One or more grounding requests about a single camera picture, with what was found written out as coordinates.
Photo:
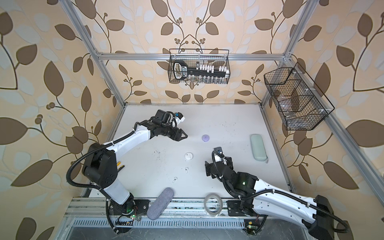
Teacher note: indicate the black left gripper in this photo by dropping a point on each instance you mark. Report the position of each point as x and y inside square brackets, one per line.
[177, 137]

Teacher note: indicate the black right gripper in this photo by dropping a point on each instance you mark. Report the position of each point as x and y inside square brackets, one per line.
[208, 167]

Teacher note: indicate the white round earbud case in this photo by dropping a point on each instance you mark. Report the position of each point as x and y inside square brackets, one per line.
[189, 156]

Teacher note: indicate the purple earbud charging case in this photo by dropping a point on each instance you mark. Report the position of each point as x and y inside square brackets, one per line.
[205, 138]

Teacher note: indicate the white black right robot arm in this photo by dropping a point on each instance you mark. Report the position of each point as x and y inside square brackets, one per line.
[258, 197]

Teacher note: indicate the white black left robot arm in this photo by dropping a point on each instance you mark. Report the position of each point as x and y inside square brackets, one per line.
[100, 162]

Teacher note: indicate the green glasses case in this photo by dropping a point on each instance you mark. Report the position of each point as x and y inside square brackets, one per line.
[258, 148]

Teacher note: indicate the grey fabric glasses case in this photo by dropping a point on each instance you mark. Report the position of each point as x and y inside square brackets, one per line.
[159, 205]

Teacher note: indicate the clear tape roll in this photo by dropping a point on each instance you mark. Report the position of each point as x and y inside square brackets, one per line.
[213, 205]

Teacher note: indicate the black tool with white sockets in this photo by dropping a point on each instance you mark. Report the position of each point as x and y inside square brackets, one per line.
[199, 71]

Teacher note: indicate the yellow black pliers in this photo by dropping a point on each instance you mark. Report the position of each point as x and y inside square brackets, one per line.
[120, 166]

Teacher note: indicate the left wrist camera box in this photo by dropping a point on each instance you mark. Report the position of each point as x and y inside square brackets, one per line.
[179, 117]

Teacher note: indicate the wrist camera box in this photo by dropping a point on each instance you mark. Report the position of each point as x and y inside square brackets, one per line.
[219, 152]
[179, 117]

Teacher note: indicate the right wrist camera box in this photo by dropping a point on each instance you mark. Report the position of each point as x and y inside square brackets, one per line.
[219, 152]

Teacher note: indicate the black wire basket back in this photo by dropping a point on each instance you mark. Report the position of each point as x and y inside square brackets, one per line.
[199, 54]

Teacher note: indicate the black wire basket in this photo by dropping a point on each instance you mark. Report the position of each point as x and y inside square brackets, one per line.
[199, 54]
[300, 102]

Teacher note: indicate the black wire basket right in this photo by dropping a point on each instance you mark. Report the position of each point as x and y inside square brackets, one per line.
[300, 102]

